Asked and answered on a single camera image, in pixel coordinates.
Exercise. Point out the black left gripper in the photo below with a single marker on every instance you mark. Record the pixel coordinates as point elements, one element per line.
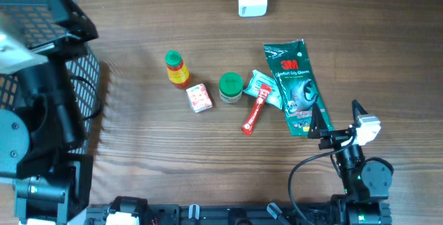
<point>67,15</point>

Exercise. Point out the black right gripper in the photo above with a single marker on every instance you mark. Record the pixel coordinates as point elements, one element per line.
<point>318,129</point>

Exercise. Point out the green 3M gloves package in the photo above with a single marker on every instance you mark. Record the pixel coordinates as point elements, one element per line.
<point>291,69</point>

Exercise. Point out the mint green wipes pack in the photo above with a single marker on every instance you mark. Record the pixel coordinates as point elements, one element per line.
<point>255,84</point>

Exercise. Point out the red Nescafe sachet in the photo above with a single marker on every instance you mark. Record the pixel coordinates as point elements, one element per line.
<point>260,101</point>

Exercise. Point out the green lid Knorr jar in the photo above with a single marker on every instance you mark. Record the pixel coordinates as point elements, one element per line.
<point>231,87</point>

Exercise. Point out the red sauce bottle green cap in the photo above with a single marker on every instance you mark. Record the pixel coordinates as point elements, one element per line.
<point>178,72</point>

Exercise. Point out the orange Kleenex tissue pack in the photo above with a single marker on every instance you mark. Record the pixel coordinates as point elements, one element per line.
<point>198,98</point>

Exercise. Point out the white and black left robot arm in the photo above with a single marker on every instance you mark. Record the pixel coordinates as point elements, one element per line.
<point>61,198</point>

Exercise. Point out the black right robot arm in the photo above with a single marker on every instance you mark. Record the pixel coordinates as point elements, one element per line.
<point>366,181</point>

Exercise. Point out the grey plastic shopping basket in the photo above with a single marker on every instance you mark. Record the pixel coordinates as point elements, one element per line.
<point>45,123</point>

